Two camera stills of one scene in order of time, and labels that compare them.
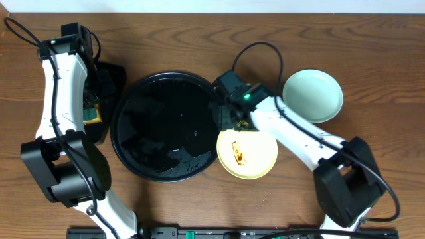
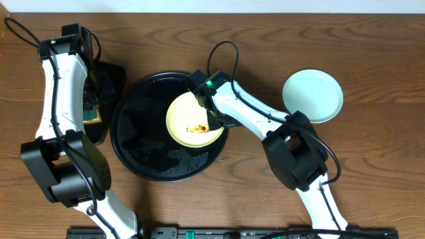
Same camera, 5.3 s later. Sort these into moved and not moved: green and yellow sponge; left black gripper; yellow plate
Moved: yellow plate
Not moved: green and yellow sponge; left black gripper
